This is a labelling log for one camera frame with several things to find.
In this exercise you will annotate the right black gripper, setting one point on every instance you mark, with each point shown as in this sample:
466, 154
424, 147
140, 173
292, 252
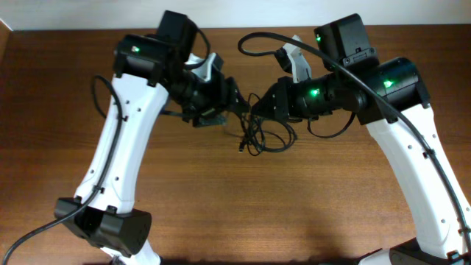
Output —
284, 93

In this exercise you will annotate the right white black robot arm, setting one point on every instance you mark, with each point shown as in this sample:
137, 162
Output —
391, 100

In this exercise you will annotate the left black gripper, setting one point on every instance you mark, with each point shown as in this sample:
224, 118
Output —
224, 93

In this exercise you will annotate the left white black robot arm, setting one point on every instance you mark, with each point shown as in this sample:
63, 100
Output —
148, 71

